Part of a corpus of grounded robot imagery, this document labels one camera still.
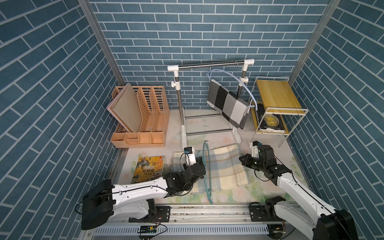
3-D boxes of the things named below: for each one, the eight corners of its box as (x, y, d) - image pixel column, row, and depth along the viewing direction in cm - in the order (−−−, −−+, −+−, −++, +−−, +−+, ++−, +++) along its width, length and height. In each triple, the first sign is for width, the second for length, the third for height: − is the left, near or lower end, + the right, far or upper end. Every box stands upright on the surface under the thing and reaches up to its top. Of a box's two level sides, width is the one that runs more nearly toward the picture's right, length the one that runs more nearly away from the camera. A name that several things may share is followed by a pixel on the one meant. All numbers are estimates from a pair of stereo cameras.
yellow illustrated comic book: (133, 183, 85) (131, 181, 83) (140, 157, 95) (139, 156, 94) (161, 183, 85) (160, 181, 84) (165, 158, 96) (164, 156, 94)
